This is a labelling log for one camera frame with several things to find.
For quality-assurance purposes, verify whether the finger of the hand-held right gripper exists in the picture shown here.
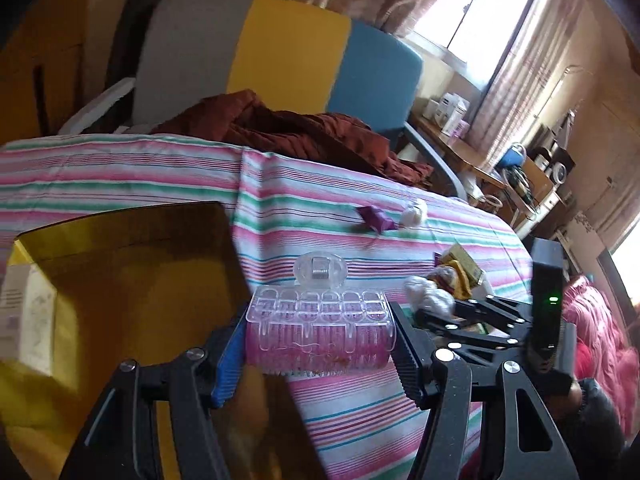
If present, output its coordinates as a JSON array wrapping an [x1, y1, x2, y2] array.
[[415, 309, 527, 362], [450, 296, 534, 330]]

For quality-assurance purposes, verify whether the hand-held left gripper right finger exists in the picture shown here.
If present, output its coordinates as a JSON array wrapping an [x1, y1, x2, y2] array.
[[390, 302, 581, 480]]

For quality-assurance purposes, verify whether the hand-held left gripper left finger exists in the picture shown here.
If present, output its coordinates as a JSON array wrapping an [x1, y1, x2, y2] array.
[[60, 326, 247, 480]]

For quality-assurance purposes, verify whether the yellow sponge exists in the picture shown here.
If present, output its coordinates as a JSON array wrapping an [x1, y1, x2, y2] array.
[[439, 259, 474, 302]]

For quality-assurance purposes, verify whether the clear plastic wrap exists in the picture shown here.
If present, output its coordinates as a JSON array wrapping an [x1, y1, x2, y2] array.
[[404, 275, 456, 317]]

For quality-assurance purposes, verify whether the clear pink hair claw clip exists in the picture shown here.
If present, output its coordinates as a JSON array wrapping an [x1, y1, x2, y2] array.
[[245, 250, 399, 377]]

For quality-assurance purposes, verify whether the yellow storage box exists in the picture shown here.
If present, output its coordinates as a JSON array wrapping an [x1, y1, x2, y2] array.
[[0, 201, 326, 480]]

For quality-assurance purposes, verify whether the person's right hand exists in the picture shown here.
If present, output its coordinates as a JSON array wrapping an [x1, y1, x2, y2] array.
[[547, 377, 628, 466]]

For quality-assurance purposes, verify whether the green printed box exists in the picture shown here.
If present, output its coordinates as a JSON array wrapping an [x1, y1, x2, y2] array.
[[449, 241, 485, 287]]

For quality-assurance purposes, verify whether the pink red blanket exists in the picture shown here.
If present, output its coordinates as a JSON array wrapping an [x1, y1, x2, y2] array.
[[562, 275, 640, 437]]

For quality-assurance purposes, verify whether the window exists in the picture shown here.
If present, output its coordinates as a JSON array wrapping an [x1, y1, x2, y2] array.
[[414, 0, 547, 92], [609, 230, 640, 312]]

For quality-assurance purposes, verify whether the white crumpled tissue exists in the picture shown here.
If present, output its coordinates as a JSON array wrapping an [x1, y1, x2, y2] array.
[[400, 199, 429, 227]]

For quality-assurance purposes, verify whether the round grey device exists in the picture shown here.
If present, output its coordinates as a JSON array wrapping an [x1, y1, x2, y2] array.
[[547, 160, 576, 186]]

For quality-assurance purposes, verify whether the purple wrapper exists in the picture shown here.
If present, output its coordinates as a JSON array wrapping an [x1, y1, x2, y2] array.
[[356, 205, 399, 249]]

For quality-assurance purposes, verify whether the blue round object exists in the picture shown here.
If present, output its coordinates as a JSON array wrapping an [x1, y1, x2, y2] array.
[[497, 142, 527, 169]]

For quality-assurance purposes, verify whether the wooden desk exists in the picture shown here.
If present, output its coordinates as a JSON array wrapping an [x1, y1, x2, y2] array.
[[410, 112, 566, 231]]

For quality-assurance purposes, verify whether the pink green striped cloth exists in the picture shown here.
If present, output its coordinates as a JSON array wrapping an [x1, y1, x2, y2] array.
[[0, 132, 537, 480]]

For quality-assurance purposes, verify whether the white box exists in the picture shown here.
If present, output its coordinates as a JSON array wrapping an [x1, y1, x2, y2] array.
[[436, 92, 471, 134]]

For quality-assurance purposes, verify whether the white printed carton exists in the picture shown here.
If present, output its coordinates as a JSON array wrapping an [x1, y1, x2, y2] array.
[[0, 262, 59, 379]]

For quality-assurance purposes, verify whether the maroon garment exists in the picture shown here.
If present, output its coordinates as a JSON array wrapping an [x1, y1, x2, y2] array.
[[150, 89, 434, 189]]

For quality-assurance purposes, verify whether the grey yellow blue chair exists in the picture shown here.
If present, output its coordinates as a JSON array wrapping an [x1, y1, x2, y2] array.
[[131, 0, 468, 202]]

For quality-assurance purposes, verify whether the black office chair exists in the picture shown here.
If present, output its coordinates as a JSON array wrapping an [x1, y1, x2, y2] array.
[[57, 0, 172, 136]]

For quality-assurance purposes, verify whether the wooden cabinet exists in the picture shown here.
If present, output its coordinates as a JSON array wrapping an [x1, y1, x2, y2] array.
[[0, 0, 97, 142]]

